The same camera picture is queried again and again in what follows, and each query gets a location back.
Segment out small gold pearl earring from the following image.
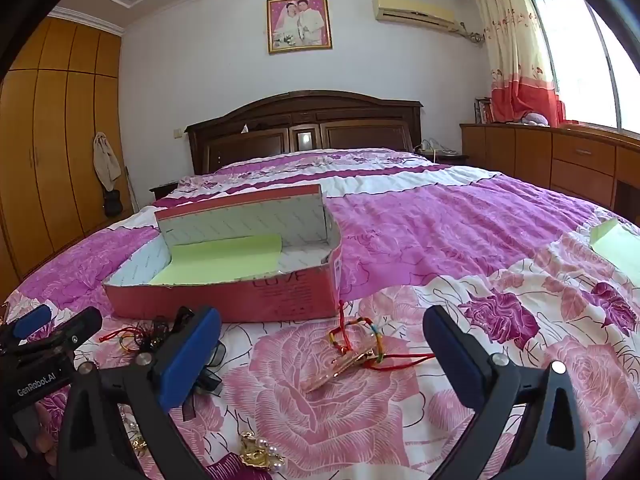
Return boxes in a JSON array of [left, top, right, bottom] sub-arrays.
[[120, 410, 148, 456]]

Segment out red braided cord bracelet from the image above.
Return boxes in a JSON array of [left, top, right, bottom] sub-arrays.
[[327, 300, 436, 373]]

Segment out small black bag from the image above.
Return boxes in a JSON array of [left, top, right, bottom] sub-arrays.
[[102, 189, 124, 218]]

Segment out pink floral bed blanket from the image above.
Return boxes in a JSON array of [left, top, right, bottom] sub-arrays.
[[0, 147, 640, 480]]

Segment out wall air conditioner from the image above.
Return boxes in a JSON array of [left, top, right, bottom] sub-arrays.
[[371, 0, 458, 32]]

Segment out person's left hand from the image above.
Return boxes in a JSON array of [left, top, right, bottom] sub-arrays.
[[34, 404, 60, 467]]

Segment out pink cardboard box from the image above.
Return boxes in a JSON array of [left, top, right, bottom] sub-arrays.
[[101, 183, 343, 323]]

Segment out gold pearl brooch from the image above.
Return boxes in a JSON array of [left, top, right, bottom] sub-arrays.
[[237, 432, 286, 471]]

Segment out pink gold hair clip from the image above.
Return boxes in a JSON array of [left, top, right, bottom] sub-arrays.
[[302, 345, 381, 395]]

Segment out long wooden cabinet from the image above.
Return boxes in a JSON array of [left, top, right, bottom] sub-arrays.
[[459, 122, 640, 221]]

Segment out window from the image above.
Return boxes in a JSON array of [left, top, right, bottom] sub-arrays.
[[517, 0, 640, 136]]

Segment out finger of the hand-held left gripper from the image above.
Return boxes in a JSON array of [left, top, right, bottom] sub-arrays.
[[27, 306, 104, 361], [0, 304, 54, 353]]

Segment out dark sunglasses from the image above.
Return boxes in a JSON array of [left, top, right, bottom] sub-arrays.
[[192, 340, 227, 398]]

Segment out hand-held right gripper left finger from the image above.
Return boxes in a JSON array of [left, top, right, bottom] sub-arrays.
[[56, 306, 223, 480]]

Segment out red string bracelet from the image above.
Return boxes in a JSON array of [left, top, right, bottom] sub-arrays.
[[97, 326, 138, 351]]

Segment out framed wedding photo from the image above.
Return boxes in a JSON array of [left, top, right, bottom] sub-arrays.
[[266, 0, 333, 55]]

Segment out loose green paper sheet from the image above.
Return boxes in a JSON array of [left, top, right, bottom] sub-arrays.
[[589, 220, 640, 286]]

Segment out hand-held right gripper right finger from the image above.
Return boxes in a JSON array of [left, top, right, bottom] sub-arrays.
[[422, 304, 587, 480]]

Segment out orange wooden wardrobe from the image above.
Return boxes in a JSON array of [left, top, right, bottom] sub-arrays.
[[0, 15, 136, 291]]

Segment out hanging beige cloth bag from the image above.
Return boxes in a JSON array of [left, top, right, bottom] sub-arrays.
[[92, 131, 122, 193]]

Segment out floral red curtain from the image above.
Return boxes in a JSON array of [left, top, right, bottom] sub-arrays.
[[471, 0, 566, 127]]

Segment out dark wooden headboard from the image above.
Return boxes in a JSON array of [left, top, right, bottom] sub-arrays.
[[184, 90, 425, 175]]

